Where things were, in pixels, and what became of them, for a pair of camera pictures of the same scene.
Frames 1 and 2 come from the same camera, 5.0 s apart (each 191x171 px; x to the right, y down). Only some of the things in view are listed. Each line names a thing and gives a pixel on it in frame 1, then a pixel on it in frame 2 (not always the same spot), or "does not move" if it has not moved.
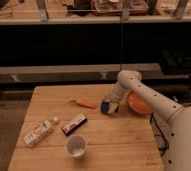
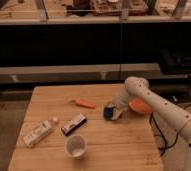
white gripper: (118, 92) → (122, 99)
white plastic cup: (77, 146) does not move
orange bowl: (137, 104) does not move
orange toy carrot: (82, 103) does not move
